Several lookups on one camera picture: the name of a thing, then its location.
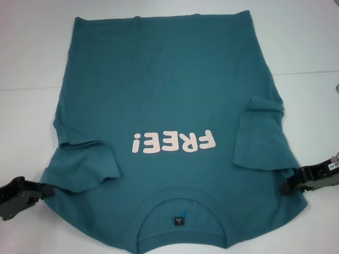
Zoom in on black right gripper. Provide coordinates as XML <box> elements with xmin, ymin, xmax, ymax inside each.
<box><xmin>282</xmin><ymin>161</ymin><xmax>339</xmax><ymax>197</ymax></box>

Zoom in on teal t-shirt with FREE print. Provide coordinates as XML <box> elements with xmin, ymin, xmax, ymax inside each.
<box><xmin>39</xmin><ymin>10</ymin><xmax>316</xmax><ymax>251</ymax></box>

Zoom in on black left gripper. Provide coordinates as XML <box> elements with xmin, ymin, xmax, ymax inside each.
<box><xmin>0</xmin><ymin>176</ymin><xmax>56</xmax><ymax>222</ymax></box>

